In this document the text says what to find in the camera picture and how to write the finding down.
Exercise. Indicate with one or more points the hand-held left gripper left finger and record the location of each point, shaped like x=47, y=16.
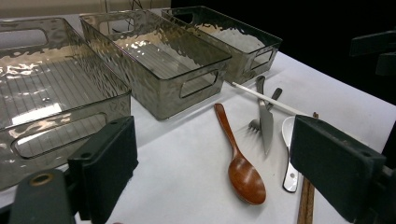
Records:
x=106, y=161

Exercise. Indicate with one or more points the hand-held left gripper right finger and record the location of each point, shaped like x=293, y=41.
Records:
x=336, y=165

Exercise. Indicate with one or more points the brown wooden chopstick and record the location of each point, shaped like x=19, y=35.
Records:
x=306, y=202

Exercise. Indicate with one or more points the steel table knife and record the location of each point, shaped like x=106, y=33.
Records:
x=266, y=124

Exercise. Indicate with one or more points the brown wooden spoon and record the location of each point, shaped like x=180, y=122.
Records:
x=246, y=180

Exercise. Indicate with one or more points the smoky transparent plastic bin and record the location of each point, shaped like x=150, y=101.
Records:
x=162, y=59
x=236, y=40
x=62, y=81

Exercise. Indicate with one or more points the steel fork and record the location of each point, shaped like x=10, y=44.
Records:
x=276, y=92

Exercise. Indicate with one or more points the white chopstick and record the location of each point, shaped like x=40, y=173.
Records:
x=264, y=97

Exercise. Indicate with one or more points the light wooden bench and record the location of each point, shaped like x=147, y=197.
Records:
x=46, y=7

